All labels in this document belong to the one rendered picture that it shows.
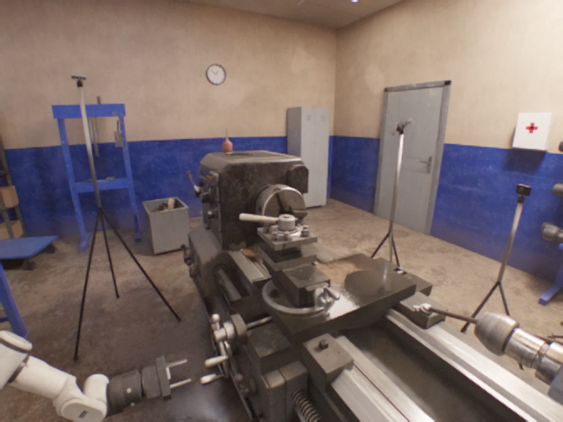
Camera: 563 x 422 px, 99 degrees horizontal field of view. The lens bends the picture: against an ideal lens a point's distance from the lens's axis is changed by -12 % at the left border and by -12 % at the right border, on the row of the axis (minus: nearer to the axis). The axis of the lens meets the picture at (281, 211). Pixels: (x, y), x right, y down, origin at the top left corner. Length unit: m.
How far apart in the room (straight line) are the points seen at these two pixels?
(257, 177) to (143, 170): 3.36
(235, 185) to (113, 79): 3.53
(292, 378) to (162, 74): 4.41
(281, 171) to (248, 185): 0.21
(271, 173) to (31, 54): 4.02
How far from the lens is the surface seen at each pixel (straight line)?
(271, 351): 0.89
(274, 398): 0.95
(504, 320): 0.73
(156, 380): 0.93
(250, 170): 1.47
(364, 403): 0.84
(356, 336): 1.19
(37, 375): 0.90
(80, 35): 4.87
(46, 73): 4.85
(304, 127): 4.87
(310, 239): 0.96
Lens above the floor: 1.50
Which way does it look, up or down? 17 degrees down
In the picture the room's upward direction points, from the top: straight up
